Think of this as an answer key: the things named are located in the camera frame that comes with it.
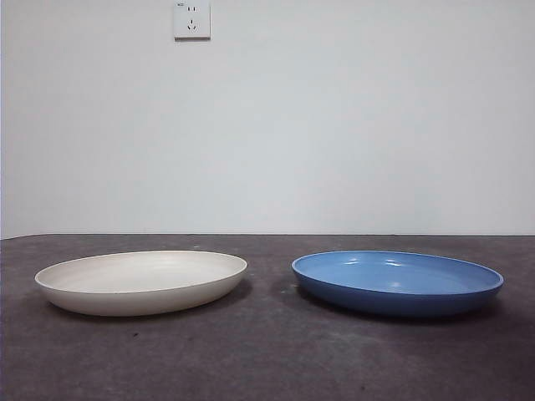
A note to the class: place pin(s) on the white wall socket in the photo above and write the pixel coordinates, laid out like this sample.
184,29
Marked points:
192,21

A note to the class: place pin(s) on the white round plate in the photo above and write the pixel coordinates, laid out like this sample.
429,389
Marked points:
138,292

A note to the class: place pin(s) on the blue round plate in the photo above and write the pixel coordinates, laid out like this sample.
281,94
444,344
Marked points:
397,301

